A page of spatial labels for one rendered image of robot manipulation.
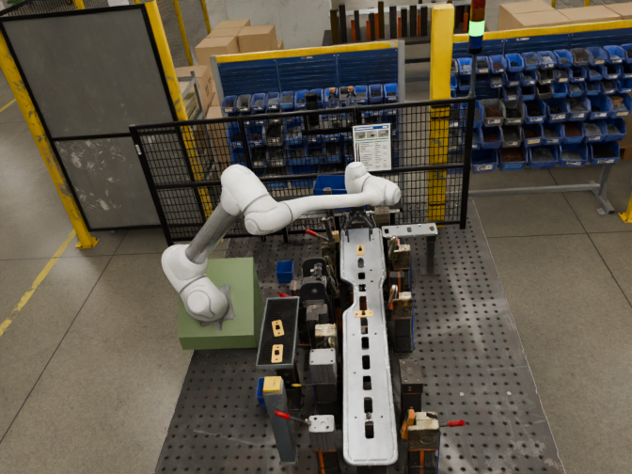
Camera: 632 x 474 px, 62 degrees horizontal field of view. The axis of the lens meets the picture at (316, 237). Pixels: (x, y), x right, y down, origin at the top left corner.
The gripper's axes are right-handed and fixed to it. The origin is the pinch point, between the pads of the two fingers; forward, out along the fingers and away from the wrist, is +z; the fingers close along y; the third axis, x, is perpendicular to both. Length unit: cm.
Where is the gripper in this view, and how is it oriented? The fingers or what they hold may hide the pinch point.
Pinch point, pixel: (358, 236)
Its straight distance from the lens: 267.2
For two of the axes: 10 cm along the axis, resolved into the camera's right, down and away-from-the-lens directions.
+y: 10.0, -0.5, -0.8
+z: 0.9, 8.1, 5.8
